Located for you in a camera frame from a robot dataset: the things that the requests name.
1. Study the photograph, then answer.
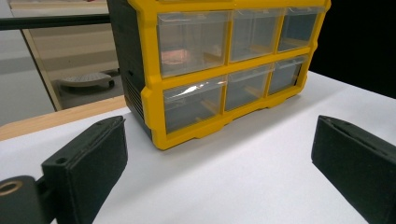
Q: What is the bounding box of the light wooden cabinet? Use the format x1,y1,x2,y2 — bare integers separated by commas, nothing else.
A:
7,0,125,111

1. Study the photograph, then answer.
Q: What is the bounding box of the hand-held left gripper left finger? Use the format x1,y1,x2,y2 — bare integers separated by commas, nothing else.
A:
41,115,129,224

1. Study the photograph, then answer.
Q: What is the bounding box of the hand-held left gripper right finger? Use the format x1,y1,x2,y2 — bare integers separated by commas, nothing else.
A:
310,115,396,224

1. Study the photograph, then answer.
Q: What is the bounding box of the set of clear small drawers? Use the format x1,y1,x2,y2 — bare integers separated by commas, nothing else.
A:
157,7,325,134

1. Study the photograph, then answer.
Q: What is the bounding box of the wooden table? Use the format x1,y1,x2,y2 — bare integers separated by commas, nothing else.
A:
0,95,127,143

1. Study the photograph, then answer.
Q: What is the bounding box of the grey round stand base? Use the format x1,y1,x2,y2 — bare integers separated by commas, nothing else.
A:
56,72,116,91

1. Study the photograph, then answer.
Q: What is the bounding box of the yellow black organizer cabinet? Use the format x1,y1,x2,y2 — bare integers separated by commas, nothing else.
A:
106,0,332,151

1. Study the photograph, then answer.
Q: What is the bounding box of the black horizontal frame bar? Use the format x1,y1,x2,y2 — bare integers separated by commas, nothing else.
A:
0,13,111,32

